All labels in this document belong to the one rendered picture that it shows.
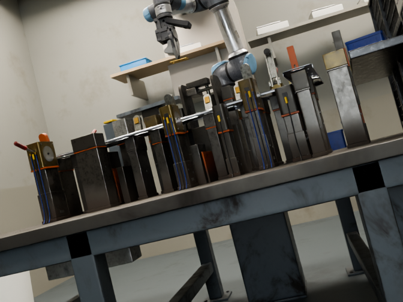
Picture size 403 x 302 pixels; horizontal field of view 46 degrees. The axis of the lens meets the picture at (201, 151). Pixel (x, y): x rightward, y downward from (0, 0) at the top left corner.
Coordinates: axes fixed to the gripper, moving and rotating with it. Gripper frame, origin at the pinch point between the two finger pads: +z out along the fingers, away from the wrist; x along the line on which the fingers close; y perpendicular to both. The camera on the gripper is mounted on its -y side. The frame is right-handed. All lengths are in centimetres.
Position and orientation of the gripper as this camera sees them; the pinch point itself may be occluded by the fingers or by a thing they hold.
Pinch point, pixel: (178, 56)
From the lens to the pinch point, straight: 216.1
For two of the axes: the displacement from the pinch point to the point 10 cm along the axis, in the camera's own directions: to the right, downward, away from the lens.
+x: -2.7, -0.3, -9.6
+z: 2.2, 9.7, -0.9
